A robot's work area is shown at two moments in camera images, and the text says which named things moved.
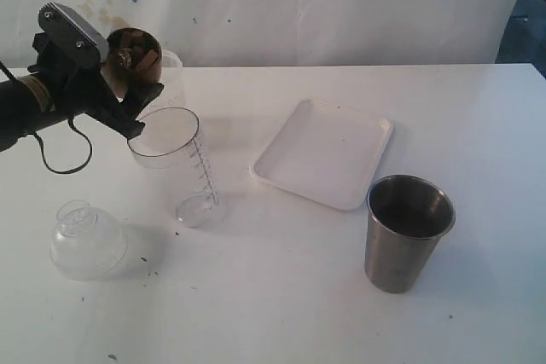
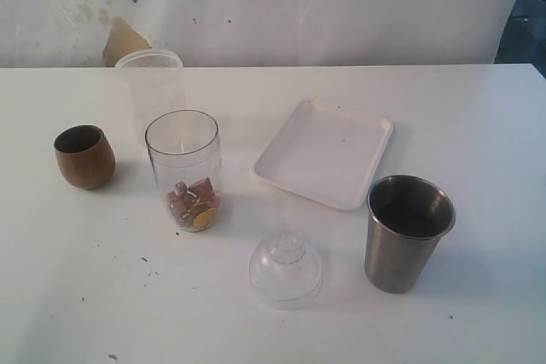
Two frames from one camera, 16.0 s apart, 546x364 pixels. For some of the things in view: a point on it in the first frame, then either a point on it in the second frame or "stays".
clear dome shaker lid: (84, 247) → (285, 269)
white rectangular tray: (328, 153) stays
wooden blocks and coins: (135, 49) → (194, 207)
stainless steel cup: (406, 217) stays
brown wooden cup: (132, 57) → (84, 156)
